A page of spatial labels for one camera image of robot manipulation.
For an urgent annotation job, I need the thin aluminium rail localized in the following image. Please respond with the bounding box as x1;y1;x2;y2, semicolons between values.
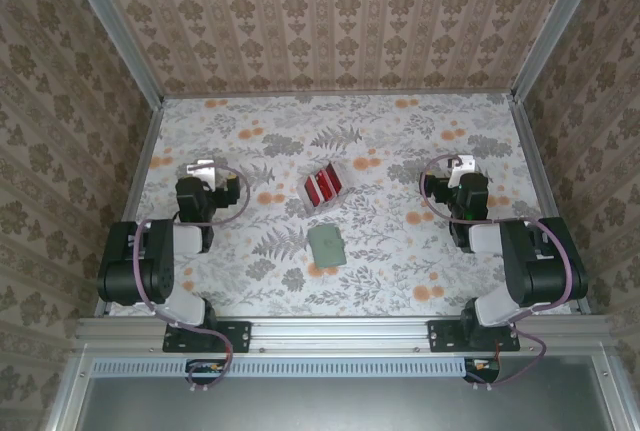
159;90;516;101

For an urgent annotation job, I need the red card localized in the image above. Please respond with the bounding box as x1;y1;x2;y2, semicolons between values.
304;173;326;205
320;165;344;200

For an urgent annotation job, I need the aluminium frame post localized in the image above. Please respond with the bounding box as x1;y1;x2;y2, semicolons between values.
508;0;612;102
59;0;166;110

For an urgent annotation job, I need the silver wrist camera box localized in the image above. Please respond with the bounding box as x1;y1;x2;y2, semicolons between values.
185;159;229;191
447;154;477;190

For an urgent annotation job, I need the black connector box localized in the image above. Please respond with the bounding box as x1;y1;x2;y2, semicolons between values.
185;358;232;386
462;356;501;385

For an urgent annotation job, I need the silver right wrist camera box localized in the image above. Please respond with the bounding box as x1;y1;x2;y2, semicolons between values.
447;154;477;190

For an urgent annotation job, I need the long aluminium mounting rail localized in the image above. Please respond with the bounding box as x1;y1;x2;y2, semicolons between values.
74;315;614;355

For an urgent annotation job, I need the grey slotted cable duct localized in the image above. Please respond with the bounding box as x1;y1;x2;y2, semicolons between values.
92;356;469;377

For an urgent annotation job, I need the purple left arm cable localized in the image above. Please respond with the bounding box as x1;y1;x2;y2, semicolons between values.
133;161;251;392

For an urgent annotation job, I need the floral patterned table cover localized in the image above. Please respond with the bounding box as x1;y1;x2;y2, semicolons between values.
104;95;581;317

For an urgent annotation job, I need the green card holder wallet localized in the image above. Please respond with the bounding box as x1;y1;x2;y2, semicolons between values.
306;224;349;270

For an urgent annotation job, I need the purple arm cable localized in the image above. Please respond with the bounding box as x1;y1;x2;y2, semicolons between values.
420;153;576;392
133;161;251;392

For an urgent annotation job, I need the red striped box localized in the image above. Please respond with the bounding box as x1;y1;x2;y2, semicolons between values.
298;160;354;215

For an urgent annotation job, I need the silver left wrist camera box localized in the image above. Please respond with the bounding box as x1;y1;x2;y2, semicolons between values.
185;159;229;191

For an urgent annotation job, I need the grey metal panel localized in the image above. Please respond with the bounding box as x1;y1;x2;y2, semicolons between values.
47;355;640;431

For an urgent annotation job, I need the aluminium side rail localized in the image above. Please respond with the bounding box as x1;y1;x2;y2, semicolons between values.
94;98;169;317
512;98;591;315

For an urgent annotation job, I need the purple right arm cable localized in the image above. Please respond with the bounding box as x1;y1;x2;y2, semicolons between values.
420;153;576;392

